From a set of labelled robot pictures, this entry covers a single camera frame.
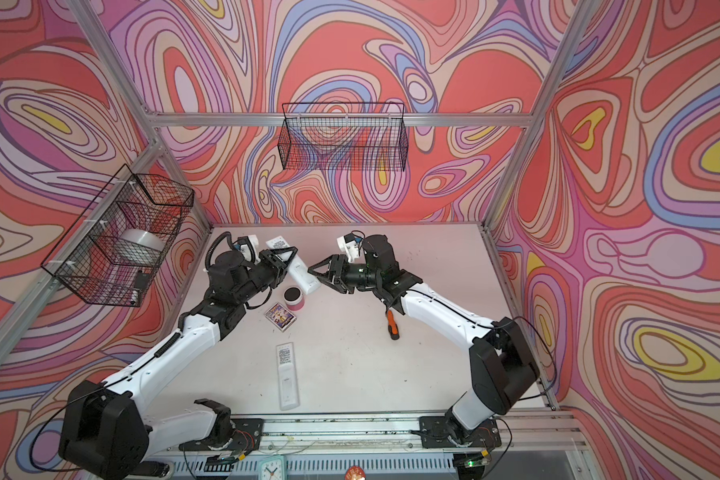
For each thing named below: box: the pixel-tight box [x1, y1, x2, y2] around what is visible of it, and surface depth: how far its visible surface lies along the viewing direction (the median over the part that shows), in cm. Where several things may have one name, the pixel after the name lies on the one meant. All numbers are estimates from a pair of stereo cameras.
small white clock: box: [258, 455, 288, 480], surface depth 69 cm
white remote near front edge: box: [276, 342, 300, 411], surface depth 83 cm
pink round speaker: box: [283, 286, 305, 311], surface depth 95 cm
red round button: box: [344, 465, 367, 480], surface depth 70 cm
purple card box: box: [264, 302, 297, 332], surface depth 95 cm
